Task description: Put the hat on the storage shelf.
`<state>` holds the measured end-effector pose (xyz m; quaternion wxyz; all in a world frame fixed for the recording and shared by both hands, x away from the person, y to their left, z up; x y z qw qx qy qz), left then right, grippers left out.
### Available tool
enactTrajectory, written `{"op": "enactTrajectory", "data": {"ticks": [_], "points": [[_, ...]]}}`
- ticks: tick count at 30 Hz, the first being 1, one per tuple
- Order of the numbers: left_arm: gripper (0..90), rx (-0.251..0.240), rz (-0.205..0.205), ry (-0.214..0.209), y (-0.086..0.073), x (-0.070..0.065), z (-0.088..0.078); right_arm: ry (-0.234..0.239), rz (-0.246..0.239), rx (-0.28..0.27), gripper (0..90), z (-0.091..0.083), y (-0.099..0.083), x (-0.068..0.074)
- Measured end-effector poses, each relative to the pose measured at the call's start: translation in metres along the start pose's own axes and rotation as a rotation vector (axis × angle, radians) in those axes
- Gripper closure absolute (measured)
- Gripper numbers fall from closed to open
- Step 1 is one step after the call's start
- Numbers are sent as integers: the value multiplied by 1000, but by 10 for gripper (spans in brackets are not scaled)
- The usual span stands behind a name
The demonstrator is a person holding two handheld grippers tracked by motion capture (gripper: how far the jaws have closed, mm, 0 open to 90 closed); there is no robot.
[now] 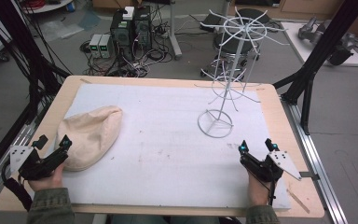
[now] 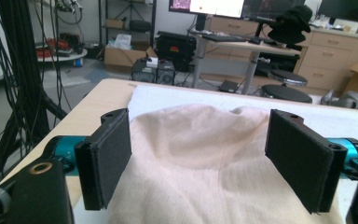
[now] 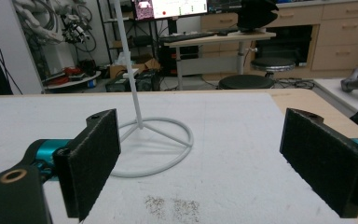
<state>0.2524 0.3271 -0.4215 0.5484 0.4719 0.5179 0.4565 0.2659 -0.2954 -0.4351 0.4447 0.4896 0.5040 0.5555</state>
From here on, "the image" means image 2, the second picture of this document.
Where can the round white table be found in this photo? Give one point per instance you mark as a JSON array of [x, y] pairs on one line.
[[62, 56]]

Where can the black equipment case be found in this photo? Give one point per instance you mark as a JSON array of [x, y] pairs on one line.
[[176, 49]]

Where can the black computer tower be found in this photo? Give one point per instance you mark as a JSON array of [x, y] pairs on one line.
[[153, 71]]

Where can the open cardboard box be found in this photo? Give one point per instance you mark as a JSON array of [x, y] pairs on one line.
[[124, 54]]

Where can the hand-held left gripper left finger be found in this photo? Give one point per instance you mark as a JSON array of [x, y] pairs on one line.
[[105, 161]]

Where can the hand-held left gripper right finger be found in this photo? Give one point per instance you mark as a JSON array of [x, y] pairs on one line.
[[301, 158]]

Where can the white table sheet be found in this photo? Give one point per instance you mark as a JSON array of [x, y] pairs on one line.
[[323, 121]]

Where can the black round stool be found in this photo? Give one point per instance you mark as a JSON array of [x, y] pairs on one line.
[[287, 77], [286, 93]]

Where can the black keyboard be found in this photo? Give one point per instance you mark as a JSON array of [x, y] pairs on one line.
[[223, 38]]

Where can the light wooden desk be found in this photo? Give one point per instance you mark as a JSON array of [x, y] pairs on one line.
[[245, 48]]

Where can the black hat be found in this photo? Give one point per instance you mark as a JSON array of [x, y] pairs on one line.
[[292, 25]]

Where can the black metal shelf rack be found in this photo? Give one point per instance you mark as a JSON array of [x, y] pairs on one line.
[[127, 21]]

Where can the dark computer monitor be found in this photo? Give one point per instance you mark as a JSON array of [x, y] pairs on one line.
[[343, 9]]

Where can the cream cloth garment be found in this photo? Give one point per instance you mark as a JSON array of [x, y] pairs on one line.
[[199, 168]]

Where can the wooden drawer cabinet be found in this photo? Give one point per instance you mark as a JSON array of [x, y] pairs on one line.
[[329, 59]]

